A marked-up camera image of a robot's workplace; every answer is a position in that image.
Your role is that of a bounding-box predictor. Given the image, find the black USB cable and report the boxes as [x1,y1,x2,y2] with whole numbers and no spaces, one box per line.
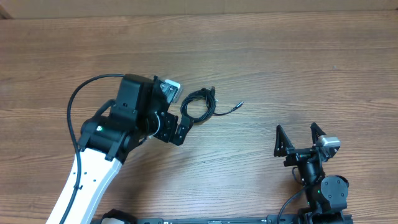
[180,86,244,124]

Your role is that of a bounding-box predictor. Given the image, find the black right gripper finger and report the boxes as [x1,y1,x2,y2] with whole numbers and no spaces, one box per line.
[274,124,295,157]
[310,122,326,145]

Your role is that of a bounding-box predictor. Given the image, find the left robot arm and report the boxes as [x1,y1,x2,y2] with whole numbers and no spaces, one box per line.
[47,74,193,223]

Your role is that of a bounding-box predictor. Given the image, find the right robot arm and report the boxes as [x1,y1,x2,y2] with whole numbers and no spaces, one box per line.
[267,123,353,223]

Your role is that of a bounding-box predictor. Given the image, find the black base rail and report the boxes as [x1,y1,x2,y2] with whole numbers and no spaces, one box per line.
[91,208,354,224]

